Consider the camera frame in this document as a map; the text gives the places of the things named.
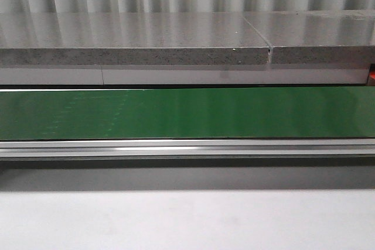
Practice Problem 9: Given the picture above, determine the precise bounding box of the grey stone counter slab right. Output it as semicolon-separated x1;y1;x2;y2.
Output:
243;11;374;68

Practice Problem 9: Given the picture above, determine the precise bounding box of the aluminium conveyor frame rail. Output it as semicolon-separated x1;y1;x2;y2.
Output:
1;138;374;168

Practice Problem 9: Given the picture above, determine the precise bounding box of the grey stone counter slab left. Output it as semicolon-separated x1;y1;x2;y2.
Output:
1;12;268;66

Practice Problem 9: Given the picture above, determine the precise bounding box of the white cabinet panel under counter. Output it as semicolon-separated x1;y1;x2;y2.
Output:
1;64;370;85

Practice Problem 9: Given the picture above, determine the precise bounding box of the red object at right edge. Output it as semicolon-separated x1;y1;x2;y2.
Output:
367;64;375;86

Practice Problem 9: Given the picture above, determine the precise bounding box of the grey stone counter slab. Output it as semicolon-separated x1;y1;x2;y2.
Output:
1;12;268;66
243;11;374;68

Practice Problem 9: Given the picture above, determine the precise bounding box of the green conveyor belt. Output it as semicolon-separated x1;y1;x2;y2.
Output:
1;86;374;141

